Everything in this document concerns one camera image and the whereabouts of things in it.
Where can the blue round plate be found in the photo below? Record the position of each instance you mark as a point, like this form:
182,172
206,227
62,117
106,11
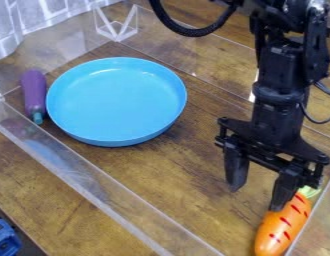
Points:
116,101

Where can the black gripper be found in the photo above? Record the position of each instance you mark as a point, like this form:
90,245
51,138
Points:
268,140

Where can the clear acrylic enclosure wall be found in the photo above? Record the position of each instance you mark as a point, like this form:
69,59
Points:
148,200

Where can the purple toy eggplant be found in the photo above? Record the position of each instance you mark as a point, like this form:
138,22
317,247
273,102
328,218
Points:
33,84

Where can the white patterned curtain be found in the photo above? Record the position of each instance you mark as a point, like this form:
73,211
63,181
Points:
25,16

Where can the orange toy carrot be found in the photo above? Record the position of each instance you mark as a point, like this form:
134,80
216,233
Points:
280,226

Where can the blue object at corner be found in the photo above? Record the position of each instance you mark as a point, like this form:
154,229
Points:
9,240

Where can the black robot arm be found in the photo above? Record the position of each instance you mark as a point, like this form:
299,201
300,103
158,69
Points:
289,29

